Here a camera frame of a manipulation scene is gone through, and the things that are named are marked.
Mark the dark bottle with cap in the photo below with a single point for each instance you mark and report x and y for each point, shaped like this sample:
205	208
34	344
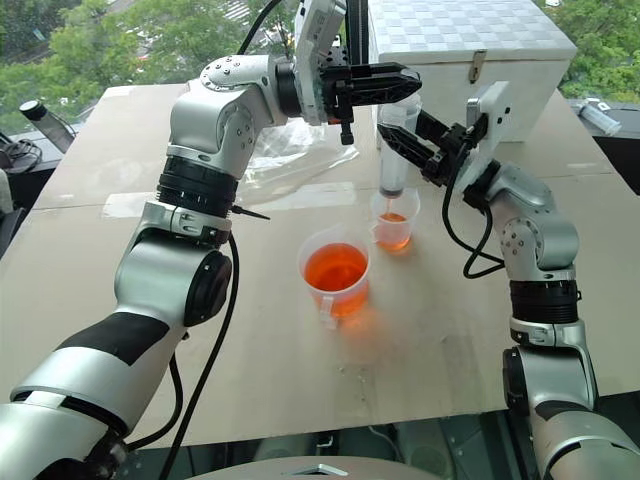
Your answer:
45	122

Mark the metal box latch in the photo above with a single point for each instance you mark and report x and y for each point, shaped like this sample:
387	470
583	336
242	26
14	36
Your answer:
477	65

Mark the black vertical metal post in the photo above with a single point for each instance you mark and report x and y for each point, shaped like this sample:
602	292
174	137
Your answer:
357	30

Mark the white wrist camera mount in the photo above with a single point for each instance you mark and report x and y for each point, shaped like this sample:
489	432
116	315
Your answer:
492	125
314	35

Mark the clear plastic bag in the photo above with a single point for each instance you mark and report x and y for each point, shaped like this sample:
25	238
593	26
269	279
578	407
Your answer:
295	155

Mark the clear plastic syringe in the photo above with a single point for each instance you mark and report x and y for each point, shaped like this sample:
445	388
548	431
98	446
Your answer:
391	165

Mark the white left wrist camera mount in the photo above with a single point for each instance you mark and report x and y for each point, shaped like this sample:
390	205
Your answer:
314	35

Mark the large clear measuring cup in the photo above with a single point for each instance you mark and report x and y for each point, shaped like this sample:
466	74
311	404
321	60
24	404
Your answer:
336	280

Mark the packaged clear syringe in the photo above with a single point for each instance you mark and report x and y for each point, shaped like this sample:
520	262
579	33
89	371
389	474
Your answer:
600	117

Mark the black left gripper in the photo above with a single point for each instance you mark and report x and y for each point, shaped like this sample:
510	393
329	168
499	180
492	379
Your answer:
334	92

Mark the white foam box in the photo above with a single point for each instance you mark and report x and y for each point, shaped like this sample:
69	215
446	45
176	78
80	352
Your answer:
450	35

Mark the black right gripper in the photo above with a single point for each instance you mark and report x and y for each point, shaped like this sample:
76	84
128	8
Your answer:
450	150

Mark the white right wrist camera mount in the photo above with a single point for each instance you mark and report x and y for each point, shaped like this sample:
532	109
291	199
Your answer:
492	125

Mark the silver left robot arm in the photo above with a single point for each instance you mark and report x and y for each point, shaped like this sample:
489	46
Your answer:
150	280

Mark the black side table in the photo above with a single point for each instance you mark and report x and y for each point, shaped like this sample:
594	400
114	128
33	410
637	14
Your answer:
617	160

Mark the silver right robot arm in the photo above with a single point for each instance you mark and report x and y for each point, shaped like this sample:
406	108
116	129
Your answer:
542	235

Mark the small clear measuring cup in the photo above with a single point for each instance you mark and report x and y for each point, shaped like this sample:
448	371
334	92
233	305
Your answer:
395	230

